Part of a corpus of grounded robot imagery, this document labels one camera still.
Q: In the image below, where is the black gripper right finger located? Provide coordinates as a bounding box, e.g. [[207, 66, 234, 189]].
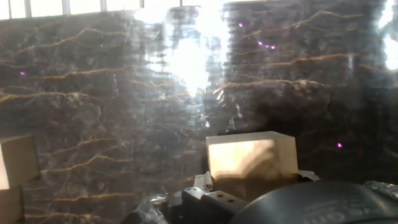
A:
[[297, 169, 322, 182]]

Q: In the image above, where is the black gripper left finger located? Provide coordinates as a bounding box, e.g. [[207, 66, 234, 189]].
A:
[[169, 170, 249, 224]]

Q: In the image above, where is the large wooden cube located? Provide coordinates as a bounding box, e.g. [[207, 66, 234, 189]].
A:
[[206, 130, 300, 203]]

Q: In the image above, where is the black marble pattern mat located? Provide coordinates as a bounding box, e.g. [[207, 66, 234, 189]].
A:
[[0, 0, 398, 224]]

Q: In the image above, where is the medium wooden cube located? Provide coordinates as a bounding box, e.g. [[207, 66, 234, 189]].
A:
[[0, 185, 25, 224], [0, 134, 42, 191]]

